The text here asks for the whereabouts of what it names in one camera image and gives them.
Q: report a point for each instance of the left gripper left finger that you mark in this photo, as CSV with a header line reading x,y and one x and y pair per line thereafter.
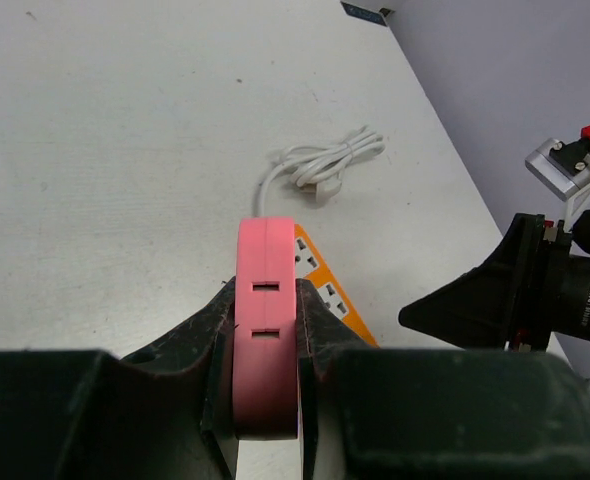
x,y
161,412

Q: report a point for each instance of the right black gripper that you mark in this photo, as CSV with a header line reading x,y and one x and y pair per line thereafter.
x,y
476,309

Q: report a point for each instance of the orange power strip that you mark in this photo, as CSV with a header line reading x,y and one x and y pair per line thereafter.
x,y
311,266

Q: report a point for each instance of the pink plug adapter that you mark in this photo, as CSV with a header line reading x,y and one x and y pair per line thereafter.
x,y
264,378

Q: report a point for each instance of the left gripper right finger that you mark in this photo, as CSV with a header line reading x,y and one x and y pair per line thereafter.
x,y
387,413

